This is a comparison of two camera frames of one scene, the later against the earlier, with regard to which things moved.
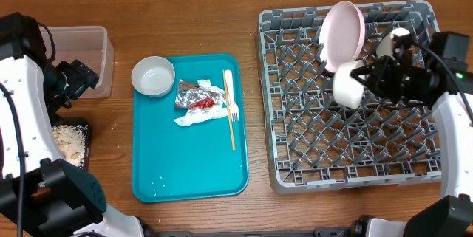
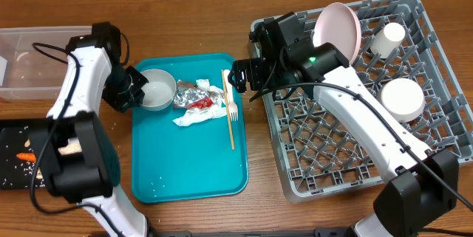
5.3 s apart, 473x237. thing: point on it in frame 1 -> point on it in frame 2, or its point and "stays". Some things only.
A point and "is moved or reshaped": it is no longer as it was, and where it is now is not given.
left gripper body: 64,81 -> 123,86
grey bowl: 153,76 is moved or reshaped
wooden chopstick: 229,111 stays
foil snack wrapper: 190,94 stays
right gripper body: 401,84 -> 265,72
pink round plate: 341,35 is moved or reshaped
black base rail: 351,231 stays
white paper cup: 385,46 is moved or reshaped
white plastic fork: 233,107 stays
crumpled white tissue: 195,115 stays
